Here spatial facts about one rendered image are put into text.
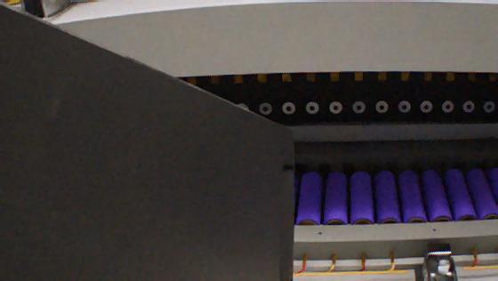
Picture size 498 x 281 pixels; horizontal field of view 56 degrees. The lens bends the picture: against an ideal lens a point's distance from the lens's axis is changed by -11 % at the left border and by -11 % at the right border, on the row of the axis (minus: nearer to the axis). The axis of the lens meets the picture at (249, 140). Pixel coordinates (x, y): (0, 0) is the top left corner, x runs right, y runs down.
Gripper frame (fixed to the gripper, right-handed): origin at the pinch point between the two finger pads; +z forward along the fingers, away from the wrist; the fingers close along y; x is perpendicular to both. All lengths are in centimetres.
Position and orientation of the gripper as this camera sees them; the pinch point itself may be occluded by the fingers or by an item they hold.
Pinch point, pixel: (43, 199)
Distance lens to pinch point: 14.0
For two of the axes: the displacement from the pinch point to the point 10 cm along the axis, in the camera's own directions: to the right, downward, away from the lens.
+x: 0.0, -10.0, 0.7
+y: 9.8, -0.1, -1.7
